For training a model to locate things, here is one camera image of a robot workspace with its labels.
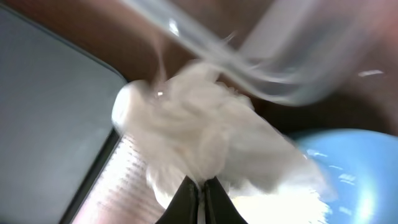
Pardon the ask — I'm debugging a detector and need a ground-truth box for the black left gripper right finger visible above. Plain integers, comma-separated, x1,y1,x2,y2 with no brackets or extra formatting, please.
204,177,248,224

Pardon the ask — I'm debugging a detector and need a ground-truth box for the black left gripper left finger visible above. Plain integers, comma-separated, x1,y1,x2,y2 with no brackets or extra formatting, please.
155,177,199,224

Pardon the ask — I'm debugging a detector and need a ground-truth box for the white napkin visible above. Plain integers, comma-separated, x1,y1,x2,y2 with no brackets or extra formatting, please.
111,62,335,207

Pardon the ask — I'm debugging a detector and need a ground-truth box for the pile of white rice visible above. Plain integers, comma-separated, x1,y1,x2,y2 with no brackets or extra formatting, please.
230,188,330,224

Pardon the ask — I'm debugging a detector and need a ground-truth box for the dark blue plate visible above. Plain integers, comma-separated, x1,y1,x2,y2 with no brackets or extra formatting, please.
291,129,397,224

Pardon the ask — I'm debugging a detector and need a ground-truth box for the black tray bin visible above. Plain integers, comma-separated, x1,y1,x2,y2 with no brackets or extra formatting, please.
1,4,126,223

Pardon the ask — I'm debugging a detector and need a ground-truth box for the clear plastic bin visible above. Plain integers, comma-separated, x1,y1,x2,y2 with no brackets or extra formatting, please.
126,0,383,106

